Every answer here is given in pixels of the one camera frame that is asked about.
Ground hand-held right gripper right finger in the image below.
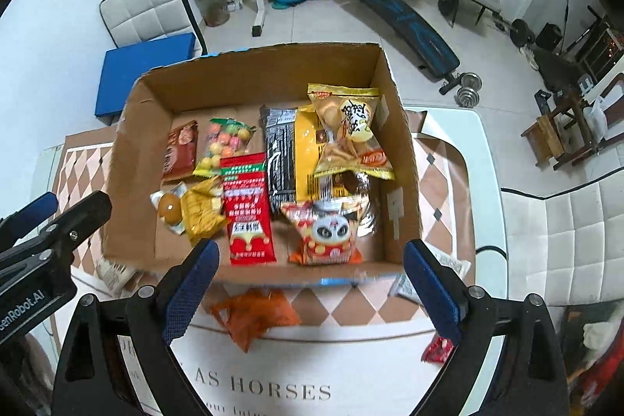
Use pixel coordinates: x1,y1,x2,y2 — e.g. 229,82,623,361
404,239,571,416

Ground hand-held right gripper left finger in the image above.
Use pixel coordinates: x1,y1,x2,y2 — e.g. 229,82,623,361
51,239,221,416

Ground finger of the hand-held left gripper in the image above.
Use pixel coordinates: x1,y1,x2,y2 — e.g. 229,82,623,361
0,192,59,247
0,190,114,273

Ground printed cardboard box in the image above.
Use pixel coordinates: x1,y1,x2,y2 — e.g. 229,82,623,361
100,43,424,287

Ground small yellow snack packet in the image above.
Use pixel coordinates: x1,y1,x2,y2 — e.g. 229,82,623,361
181,177,228,244

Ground long red snack packet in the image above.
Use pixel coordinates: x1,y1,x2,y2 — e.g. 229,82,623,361
220,153,277,267

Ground brown snack packet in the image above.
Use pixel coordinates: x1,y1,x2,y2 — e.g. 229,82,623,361
162,120,199,182

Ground panda print snack packet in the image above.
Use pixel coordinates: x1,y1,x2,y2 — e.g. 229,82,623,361
282,196,365,267

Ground colourful candy ball bag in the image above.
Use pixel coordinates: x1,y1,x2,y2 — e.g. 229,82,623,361
193,118,257,177

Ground black snack packet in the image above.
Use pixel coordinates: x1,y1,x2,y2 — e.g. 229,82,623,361
260,105,299,220

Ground large yellow snack packet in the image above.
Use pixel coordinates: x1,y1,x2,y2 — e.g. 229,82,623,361
294,104,354,203

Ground yellow round cracker bag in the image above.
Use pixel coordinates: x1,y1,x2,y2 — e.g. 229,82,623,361
307,83,395,181

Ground white snack packet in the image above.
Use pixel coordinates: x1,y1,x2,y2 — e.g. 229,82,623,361
389,271,424,306
433,249,472,279

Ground small red snack packet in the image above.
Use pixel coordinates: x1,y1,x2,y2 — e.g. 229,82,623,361
422,332,455,365

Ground orange snack packet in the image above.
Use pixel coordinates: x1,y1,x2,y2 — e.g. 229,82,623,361
209,288,302,351

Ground diamond pattern tablecloth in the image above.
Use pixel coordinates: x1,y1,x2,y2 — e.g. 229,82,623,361
49,104,476,416

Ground white quilted chair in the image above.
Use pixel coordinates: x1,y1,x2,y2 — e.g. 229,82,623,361
500,179,624,306

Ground blue folded mat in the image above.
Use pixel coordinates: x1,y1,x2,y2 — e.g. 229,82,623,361
95,32,197,124

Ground small wooden stool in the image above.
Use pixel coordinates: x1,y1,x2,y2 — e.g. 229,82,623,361
521,114,566,168

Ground chrome dumbbell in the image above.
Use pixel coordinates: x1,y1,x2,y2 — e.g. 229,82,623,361
439,72,483,107

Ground white plastic bag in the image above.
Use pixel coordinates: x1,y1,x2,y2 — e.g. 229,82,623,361
584,97,616,149

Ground glass jar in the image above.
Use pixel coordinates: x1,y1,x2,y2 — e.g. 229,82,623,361
202,0,231,27

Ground black sit-up bench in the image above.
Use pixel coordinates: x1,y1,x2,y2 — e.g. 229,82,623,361
340,0,461,83

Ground short barbell black plates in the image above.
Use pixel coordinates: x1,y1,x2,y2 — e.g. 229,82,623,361
438,0,537,49

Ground black speaker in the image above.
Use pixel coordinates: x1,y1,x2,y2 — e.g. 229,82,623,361
535,23,564,53

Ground black metal rack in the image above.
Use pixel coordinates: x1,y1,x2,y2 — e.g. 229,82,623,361
560,4,624,78

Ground white padded chair black frame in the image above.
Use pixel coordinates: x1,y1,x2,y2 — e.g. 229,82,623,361
99,0,208,52

